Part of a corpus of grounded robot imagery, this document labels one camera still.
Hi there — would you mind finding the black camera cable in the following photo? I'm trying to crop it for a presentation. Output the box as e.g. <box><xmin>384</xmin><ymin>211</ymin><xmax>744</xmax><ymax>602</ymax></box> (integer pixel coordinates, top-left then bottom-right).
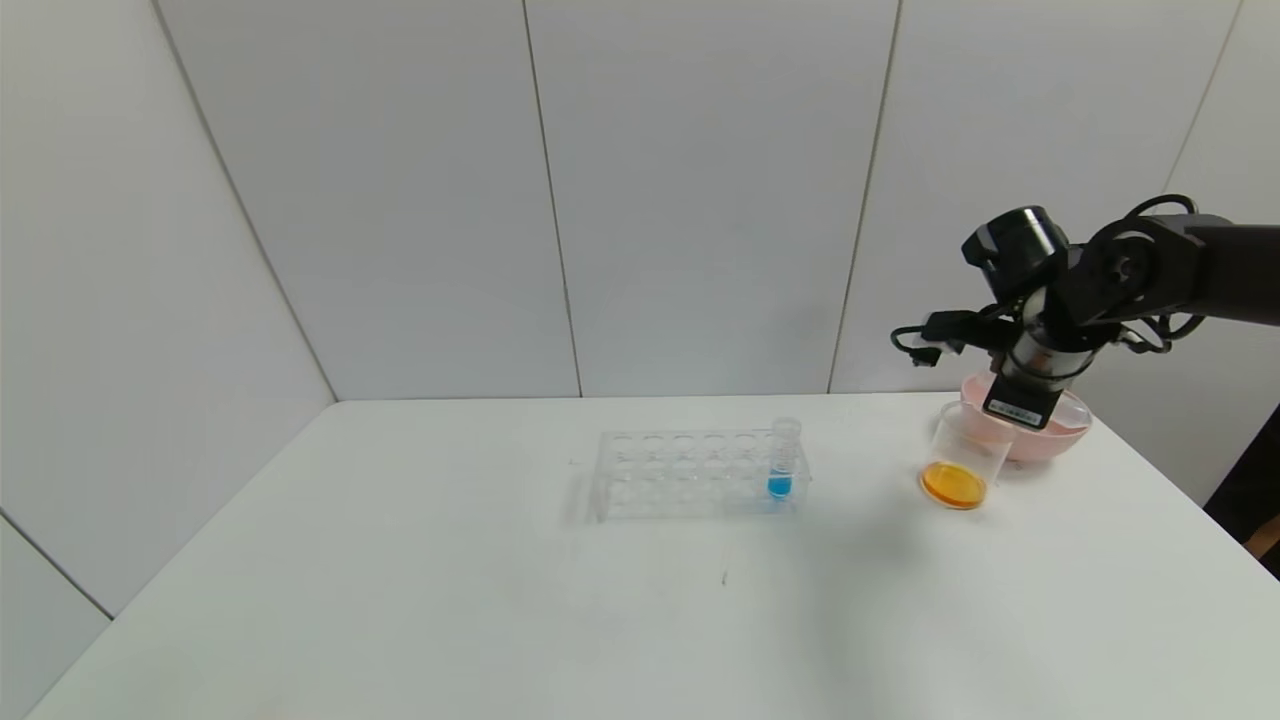
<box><xmin>890</xmin><ymin>326</ymin><xmax>941</xmax><ymax>367</ymax></box>

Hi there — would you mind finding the test tube with blue pigment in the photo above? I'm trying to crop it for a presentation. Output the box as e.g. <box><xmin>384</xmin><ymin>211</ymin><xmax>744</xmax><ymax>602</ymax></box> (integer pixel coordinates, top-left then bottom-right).
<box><xmin>768</xmin><ymin>417</ymin><xmax>802</xmax><ymax>501</ymax></box>

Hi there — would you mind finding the clear glass beaker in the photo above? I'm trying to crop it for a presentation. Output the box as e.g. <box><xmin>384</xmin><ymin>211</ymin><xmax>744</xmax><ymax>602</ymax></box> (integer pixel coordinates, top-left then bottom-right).
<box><xmin>919</xmin><ymin>400</ymin><xmax>1015</xmax><ymax>512</ymax></box>

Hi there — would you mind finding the white wrist camera on bracket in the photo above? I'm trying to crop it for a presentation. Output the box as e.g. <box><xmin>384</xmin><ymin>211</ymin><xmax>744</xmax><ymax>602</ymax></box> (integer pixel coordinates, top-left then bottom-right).
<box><xmin>918</xmin><ymin>310</ymin><xmax>1023</xmax><ymax>367</ymax></box>

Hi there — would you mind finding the clear acrylic test tube rack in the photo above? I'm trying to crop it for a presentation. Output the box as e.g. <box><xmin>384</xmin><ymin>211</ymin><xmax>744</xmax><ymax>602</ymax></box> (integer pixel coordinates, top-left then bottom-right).
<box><xmin>590</xmin><ymin>428</ymin><xmax>811</xmax><ymax>525</ymax></box>

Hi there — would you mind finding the pink bowl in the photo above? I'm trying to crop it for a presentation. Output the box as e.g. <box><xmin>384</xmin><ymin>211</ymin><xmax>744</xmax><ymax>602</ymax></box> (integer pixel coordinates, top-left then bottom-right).
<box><xmin>960</xmin><ymin>372</ymin><xmax>1093</xmax><ymax>463</ymax></box>

